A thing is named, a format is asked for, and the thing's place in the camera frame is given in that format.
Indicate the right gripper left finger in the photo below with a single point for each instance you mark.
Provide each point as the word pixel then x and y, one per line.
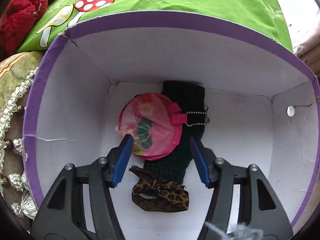
pixel 62 215

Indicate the purple cardboard box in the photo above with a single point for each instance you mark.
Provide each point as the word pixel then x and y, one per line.
pixel 263 108

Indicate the white lace floral curtain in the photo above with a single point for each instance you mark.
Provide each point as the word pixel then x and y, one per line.
pixel 302 18

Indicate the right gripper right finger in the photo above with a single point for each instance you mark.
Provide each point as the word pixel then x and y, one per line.
pixel 260 210

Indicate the dark red fluffy knit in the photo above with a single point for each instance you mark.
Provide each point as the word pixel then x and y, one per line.
pixel 21 16

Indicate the green cartoon mushroom bedsheet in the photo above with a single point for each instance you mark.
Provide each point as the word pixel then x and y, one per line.
pixel 264 16

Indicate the striped tasselled cushion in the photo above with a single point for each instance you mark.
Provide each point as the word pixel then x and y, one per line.
pixel 17 75

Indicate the dark green knit glove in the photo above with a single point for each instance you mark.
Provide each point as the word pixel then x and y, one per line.
pixel 190 98

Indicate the pink folding round fan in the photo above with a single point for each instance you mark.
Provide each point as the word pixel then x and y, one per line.
pixel 155 123

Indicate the leopard print scrunchie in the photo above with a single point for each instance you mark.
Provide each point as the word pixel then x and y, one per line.
pixel 153 195

